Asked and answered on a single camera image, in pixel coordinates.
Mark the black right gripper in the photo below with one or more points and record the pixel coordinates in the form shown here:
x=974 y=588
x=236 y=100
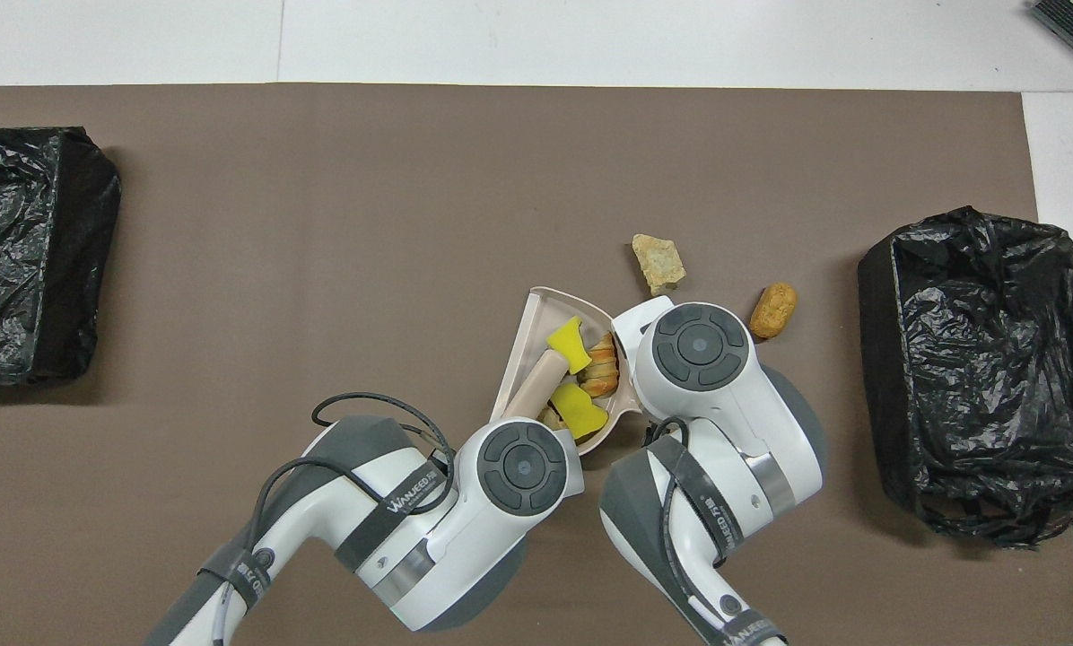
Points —
x=655 y=432

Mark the blocky yellow sponge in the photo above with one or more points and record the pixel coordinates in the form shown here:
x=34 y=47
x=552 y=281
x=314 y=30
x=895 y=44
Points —
x=577 y=411

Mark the striped croissant piece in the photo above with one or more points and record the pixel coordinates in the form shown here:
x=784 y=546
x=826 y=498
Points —
x=601 y=368

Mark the yellow sponge with green side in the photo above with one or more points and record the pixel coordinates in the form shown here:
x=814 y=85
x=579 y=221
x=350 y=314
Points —
x=568 y=345

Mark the beige hand brush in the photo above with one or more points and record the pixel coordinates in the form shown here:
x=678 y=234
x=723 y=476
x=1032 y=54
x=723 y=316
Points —
x=536 y=386

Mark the beige plastic dustpan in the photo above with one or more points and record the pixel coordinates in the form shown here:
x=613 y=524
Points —
x=541 y=318

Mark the greenish stone-like bread chunk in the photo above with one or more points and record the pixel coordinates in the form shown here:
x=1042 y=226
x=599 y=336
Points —
x=659 y=265

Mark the brown fried nugget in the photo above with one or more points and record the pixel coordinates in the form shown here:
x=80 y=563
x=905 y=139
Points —
x=773 y=310

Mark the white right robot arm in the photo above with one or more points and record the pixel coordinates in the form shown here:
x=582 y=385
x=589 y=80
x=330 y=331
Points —
x=725 y=422

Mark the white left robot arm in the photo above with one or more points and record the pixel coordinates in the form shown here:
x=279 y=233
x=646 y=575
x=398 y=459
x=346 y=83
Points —
x=465 y=529

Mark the open black bag-lined bin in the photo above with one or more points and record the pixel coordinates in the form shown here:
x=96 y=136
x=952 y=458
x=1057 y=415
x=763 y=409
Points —
x=994 y=359

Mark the black bag-covered bin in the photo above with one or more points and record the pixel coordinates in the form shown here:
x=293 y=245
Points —
x=25 y=251

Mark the brown table mat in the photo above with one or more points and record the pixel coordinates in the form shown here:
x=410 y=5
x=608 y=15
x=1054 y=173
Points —
x=321 y=179

